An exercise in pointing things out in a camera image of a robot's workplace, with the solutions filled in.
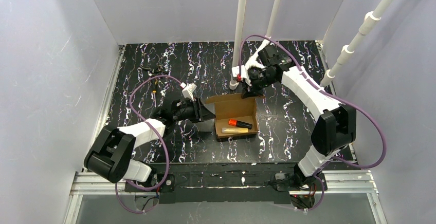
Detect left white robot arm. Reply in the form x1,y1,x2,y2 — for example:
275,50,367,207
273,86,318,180
84,98,215,183

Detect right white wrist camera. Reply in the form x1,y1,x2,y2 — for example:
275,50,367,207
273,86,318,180
231,65,251,86

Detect white PVC pipe frame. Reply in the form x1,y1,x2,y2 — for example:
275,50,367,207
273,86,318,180
229,0,287,90

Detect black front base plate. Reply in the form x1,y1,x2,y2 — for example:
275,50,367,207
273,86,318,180
124,161,336,206

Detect purple cable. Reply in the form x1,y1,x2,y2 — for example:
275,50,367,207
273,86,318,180
238,34,388,212
114,75,186,215

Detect orange black marker pen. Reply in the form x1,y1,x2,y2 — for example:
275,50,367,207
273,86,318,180
228,119,253,129

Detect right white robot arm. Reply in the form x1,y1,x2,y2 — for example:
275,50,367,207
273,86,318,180
232,45,357,186

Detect brown cardboard box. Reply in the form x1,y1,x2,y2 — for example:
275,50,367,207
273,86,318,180
204,94,259,140

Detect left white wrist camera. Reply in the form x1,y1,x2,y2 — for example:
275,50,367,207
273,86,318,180
179,82,197,101

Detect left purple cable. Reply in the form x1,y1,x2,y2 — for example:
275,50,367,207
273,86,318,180
114,75,186,215

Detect pale yellow marker pen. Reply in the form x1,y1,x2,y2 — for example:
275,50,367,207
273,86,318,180
221,127,249,134

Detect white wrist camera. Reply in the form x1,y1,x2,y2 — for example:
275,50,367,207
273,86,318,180
179,82,197,101
231,65,251,86

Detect black pliers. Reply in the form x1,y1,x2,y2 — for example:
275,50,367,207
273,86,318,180
138,64,169,79

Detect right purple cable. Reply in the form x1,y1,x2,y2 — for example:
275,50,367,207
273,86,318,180
238,34,388,212

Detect yellow black screwdriver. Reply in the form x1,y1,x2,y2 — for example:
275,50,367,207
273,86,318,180
152,79,158,107

